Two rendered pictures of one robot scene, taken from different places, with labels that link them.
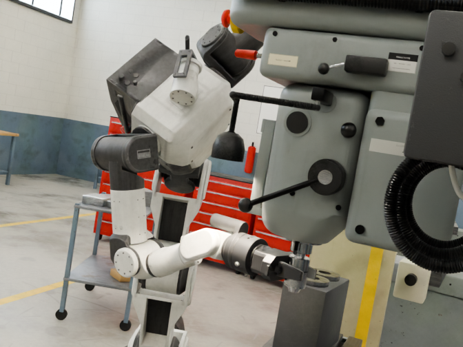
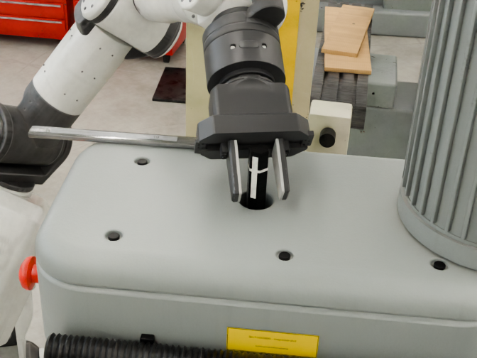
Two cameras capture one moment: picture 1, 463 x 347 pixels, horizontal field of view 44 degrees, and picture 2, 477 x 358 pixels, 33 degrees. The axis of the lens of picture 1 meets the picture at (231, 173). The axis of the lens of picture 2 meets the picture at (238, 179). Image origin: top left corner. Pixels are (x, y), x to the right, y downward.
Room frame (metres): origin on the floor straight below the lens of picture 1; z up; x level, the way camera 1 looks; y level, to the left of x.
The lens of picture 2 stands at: (0.55, 0.05, 2.37)
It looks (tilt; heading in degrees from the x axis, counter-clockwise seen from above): 32 degrees down; 343
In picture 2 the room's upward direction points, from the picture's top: 3 degrees clockwise
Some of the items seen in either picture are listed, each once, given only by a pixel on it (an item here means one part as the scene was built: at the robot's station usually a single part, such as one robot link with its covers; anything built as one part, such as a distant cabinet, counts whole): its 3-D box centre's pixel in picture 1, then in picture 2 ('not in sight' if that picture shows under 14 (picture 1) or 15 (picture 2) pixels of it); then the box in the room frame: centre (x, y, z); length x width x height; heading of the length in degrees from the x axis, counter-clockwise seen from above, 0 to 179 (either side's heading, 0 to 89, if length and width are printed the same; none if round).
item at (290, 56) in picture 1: (353, 69); not in sight; (1.22, -0.21, 1.68); 0.34 x 0.24 x 0.10; 70
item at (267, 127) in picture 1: (265, 167); not in sight; (1.27, -0.07, 1.44); 0.04 x 0.04 x 0.21; 70
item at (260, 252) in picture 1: (263, 260); not in sight; (1.29, -0.10, 1.23); 0.13 x 0.12 x 0.10; 141
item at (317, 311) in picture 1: (312, 310); not in sight; (1.58, -0.28, 1.06); 0.22 x 0.12 x 0.20; 153
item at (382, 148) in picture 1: (409, 182); not in sight; (1.16, -0.36, 1.47); 0.24 x 0.19 x 0.26; 160
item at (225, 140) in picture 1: (229, 145); not in sight; (1.27, 0.01, 1.48); 0.07 x 0.07 x 0.06
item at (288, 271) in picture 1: (289, 272); not in sight; (1.21, -0.15, 1.24); 0.06 x 0.02 x 0.03; 51
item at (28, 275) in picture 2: (229, 18); (35, 273); (1.32, 0.06, 1.76); 0.04 x 0.03 x 0.04; 160
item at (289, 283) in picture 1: (296, 273); not in sight; (1.23, -0.18, 1.23); 0.05 x 0.05 x 0.06
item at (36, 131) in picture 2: not in sight; (130, 138); (1.39, -0.06, 1.89); 0.24 x 0.04 x 0.01; 71
